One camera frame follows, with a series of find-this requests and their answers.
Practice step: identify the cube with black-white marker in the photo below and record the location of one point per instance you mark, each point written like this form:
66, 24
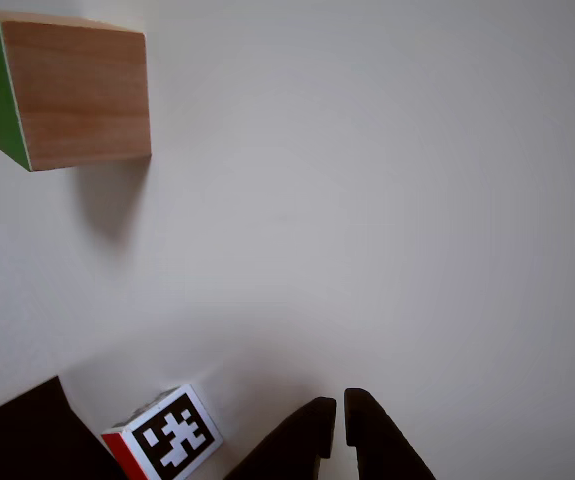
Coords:
174, 435

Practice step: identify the wooden cube with green face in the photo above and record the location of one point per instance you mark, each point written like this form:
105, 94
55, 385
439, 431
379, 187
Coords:
82, 90

